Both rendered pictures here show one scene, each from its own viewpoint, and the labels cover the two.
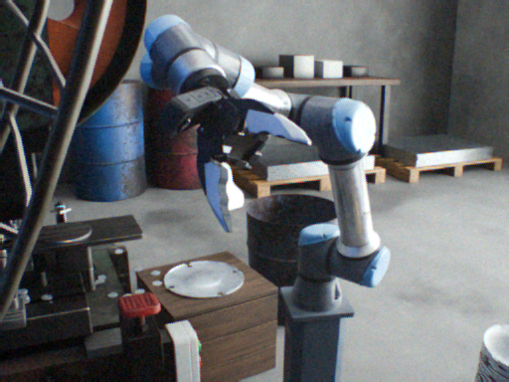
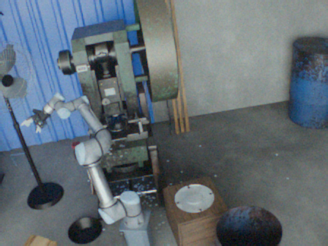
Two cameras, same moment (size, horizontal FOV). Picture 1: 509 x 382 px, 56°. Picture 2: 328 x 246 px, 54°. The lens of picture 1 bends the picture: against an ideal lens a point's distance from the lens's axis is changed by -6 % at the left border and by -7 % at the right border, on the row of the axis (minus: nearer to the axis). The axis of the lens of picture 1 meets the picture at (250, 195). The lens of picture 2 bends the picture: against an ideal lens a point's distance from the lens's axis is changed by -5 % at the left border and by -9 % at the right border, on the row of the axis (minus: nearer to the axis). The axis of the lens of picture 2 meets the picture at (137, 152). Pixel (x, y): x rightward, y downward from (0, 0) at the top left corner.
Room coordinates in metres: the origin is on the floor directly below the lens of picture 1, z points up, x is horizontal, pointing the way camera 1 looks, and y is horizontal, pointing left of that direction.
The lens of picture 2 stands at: (2.08, -1.60, 2.11)
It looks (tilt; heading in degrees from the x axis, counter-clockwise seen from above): 35 degrees down; 115
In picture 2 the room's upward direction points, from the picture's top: 11 degrees counter-clockwise
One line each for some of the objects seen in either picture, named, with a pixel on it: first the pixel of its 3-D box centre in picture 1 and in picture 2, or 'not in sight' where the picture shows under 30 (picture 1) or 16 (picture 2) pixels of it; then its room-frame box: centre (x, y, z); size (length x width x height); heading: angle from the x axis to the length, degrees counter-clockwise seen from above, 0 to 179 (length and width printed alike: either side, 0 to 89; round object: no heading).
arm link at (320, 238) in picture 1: (321, 249); (129, 203); (1.32, -0.20, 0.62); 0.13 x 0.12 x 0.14; 48
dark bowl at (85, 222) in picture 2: not in sight; (86, 232); (0.77, -0.06, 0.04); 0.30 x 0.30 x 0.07
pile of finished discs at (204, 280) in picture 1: (204, 279); (194, 198); (1.65, 0.17, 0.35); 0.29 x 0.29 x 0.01
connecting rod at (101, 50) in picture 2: not in sight; (104, 62); (0.98, 0.54, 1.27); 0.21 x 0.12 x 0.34; 113
